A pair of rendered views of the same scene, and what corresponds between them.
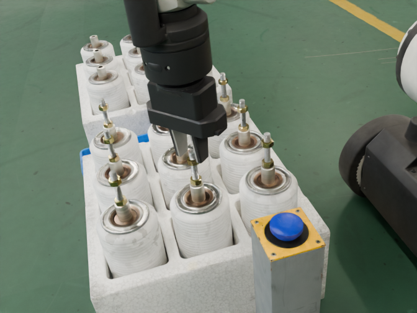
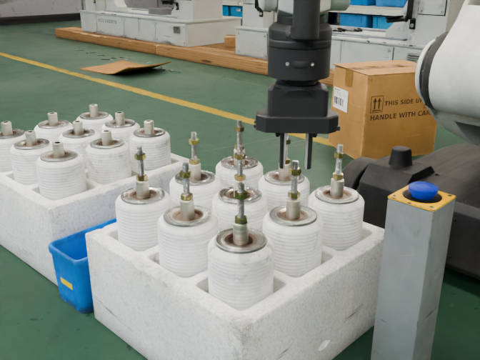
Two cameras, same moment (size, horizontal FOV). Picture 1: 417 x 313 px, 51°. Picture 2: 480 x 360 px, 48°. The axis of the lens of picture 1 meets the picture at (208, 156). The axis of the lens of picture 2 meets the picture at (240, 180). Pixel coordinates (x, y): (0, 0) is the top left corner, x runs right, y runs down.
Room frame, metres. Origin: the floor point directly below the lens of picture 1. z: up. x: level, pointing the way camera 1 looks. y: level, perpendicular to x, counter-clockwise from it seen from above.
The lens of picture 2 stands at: (-0.07, 0.53, 0.61)
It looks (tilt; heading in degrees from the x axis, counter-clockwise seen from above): 21 degrees down; 326
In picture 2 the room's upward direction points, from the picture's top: straight up
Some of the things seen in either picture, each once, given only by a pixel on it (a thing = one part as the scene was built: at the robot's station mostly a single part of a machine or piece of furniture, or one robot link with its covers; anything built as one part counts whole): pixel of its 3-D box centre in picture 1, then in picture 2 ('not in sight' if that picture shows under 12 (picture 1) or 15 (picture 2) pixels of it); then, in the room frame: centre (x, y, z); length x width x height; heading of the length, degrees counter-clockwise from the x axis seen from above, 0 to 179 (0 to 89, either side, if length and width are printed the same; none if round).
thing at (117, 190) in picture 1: (118, 191); (241, 208); (0.50, 0.14, 0.30); 0.01 x 0.01 x 0.08
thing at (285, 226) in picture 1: (286, 228); (422, 192); (0.37, -0.08, 0.32); 0.04 x 0.04 x 0.02
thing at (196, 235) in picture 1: (204, 237); (291, 266); (0.52, 0.02, 0.16); 0.10 x 0.10 x 0.18
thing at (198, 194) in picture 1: (197, 191); (293, 208); (0.52, 0.02, 0.26); 0.02 x 0.02 x 0.03
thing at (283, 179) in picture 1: (268, 179); (336, 195); (0.55, -0.09, 0.25); 0.08 x 0.08 x 0.01
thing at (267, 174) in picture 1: (267, 173); (336, 188); (0.55, -0.09, 0.26); 0.02 x 0.02 x 0.03
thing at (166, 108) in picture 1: (182, 81); (297, 88); (0.53, 0.02, 0.45); 0.13 x 0.10 x 0.12; 52
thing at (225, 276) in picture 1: (193, 221); (239, 276); (0.64, 0.05, 0.09); 0.39 x 0.39 x 0.18; 11
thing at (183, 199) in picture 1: (198, 197); (293, 216); (0.52, 0.02, 0.25); 0.08 x 0.08 x 0.01
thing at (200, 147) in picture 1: (202, 143); (311, 148); (0.51, 0.01, 0.36); 0.03 x 0.02 x 0.06; 142
